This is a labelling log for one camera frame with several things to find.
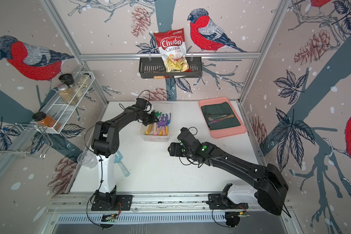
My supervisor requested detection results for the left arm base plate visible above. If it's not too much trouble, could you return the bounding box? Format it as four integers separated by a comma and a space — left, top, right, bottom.
91, 186, 133, 211

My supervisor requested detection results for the Chuba cassava chips bag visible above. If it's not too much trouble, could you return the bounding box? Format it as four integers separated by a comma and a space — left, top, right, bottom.
154, 29, 192, 73

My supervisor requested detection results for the clear plastic storage box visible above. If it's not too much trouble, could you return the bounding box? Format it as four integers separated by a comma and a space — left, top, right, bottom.
139, 101, 173, 142

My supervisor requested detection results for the white wire shelf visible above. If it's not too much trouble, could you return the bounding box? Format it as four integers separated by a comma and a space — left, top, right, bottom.
40, 71, 95, 134

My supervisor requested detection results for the purple fork pink handle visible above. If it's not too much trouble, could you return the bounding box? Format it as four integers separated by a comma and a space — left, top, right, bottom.
158, 116, 166, 136
154, 114, 168, 136

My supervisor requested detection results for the black wall basket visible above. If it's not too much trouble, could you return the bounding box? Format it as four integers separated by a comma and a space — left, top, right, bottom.
139, 57, 202, 79

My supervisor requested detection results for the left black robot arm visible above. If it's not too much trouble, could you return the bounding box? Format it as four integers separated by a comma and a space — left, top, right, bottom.
91, 98, 159, 206

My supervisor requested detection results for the dark green rake wooden handle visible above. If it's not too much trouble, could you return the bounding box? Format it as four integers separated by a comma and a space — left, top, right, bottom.
152, 110, 162, 121

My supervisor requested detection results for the wire hook rack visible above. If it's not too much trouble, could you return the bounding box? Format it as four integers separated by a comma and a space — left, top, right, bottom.
0, 123, 53, 160

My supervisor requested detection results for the metal spoon on cloth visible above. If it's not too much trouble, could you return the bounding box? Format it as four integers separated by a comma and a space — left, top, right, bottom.
208, 115, 235, 123

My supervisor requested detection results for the pale spice jar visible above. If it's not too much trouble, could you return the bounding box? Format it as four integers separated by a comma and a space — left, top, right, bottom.
77, 73, 91, 89

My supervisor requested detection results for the blue fork rake yellow handle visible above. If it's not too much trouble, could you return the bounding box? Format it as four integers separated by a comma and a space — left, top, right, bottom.
163, 113, 172, 136

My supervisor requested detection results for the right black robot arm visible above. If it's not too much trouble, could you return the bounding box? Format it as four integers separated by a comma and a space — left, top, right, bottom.
168, 127, 289, 215

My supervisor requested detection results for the lime green rake wooden handle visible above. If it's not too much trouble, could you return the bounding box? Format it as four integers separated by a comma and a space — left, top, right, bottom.
145, 123, 156, 135

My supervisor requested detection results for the pink tray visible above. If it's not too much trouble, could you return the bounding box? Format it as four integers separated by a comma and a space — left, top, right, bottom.
199, 97, 246, 138

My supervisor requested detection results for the dark green cloth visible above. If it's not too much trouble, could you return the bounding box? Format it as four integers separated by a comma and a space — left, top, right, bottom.
201, 102, 241, 131

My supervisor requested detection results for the beige spice jar silver lid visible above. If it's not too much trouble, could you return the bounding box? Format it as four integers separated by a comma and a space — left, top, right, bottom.
57, 84, 78, 105

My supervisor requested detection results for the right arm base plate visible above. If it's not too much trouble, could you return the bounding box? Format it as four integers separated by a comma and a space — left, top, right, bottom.
205, 183, 249, 210

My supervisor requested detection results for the light blue fork pale handle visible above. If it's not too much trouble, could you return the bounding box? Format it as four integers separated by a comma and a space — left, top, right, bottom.
114, 151, 130, 177

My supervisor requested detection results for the orange spice jar black lid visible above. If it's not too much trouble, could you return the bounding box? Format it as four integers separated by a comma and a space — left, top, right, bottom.
32, 112, 61, 131

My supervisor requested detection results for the clear glass cup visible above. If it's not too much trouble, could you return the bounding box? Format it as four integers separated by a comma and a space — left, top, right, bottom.
77, 151, 98, 169

